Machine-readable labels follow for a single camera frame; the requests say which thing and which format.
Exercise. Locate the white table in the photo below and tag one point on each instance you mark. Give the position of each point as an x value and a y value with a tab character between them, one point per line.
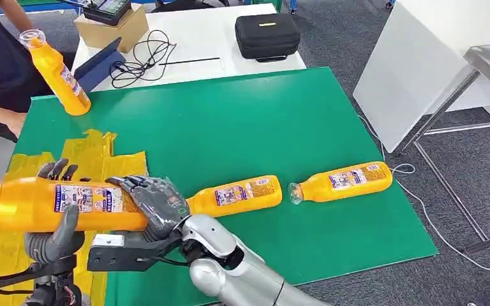
207	33

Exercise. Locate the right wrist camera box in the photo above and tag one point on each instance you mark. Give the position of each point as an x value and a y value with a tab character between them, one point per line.
118	253

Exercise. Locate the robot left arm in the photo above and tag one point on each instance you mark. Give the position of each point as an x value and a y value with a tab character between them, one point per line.
54	291

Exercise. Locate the black chair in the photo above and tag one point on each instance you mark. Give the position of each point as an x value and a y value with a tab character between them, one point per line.
177	5

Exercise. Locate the green table mat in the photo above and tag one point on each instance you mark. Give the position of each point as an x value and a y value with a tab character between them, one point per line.
249	126

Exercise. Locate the cardboard box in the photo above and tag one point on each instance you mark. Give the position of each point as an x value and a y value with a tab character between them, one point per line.
118	36

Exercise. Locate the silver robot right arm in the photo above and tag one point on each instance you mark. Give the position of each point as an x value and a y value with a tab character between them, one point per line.
211	236

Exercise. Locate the orange drink bottle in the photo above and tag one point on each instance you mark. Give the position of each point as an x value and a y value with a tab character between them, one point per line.
50	67
25	211
346	194
245	208

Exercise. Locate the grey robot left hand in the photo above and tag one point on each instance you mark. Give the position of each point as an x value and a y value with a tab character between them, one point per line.
50	247

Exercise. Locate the thin black rod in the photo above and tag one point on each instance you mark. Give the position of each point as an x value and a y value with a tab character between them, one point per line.
191	61

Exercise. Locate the black handheld controller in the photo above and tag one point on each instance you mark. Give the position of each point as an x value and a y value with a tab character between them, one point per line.
105	13

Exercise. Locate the blue tablet case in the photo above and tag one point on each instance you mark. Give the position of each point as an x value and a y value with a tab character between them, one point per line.
99	67

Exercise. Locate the black carrying case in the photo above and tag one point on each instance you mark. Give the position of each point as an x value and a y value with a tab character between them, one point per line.
267	39

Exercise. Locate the person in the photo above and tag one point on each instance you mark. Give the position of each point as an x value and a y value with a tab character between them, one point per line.
0	63

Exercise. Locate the white cabinet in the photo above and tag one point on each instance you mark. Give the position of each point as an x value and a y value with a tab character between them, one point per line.
405	76

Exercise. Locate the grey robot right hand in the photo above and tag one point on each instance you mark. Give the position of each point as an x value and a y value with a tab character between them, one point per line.
160	207

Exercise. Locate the green crate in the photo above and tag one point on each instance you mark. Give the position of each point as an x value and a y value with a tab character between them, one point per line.
270	3

